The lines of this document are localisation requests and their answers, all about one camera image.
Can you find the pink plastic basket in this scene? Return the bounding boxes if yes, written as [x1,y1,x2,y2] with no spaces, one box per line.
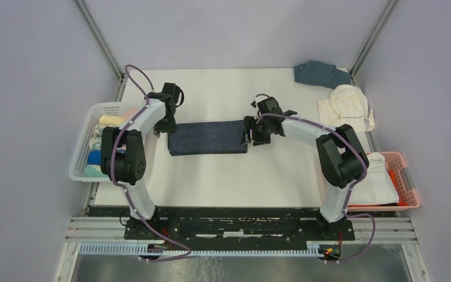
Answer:
[348,152,421,212]

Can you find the white plastic basket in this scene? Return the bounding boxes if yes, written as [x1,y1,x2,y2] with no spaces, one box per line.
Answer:
[69,102,142,182]

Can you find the orange item in basket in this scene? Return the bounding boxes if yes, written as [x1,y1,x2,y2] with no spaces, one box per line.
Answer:
[387,169,408,206]

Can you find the blue rolled towel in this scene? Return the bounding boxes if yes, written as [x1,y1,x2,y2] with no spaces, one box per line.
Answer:
[87,150,102,166]

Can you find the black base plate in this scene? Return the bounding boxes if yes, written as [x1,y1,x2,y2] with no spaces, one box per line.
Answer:
[87,206,388,251]

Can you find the patterned rolled towel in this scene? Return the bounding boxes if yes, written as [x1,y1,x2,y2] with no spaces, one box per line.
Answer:
[89,137,102,151]
[92,124,106,137]

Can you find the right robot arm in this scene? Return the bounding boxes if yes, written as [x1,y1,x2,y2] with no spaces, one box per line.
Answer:
[241,93,369,240]

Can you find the cream white towel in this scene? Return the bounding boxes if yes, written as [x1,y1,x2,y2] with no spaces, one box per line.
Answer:
[317,85,375,132]

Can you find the pink towel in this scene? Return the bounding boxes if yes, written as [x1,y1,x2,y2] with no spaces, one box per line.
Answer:
[119,108,141,153]

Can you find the teal blue towel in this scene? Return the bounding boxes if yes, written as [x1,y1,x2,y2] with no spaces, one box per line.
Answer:
[293,60,351,89]

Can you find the white towel in basket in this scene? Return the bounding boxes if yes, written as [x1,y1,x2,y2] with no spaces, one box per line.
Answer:
[348,152,399,206]

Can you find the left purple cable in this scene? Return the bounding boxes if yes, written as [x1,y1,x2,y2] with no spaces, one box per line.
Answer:
[109,64,193,263]

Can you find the white cable duct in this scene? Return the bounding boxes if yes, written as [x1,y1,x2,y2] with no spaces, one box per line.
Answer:
[79,243,323,259]

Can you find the dark blue towel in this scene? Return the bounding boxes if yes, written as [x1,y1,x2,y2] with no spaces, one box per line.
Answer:
[167,120,247,156]

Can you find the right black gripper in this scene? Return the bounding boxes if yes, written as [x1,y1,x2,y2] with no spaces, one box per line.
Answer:
[240,116,271,146]

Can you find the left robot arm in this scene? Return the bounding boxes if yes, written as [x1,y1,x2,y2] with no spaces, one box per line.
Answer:
[100,82,183,239]

